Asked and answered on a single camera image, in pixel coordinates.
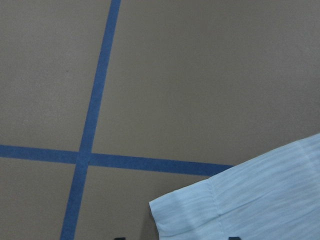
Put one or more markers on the light blue button shirt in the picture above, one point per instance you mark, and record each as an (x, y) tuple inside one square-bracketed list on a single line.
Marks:
[(275, 196)]

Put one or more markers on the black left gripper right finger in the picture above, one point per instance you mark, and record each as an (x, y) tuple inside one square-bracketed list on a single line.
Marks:
[(234, 238)]

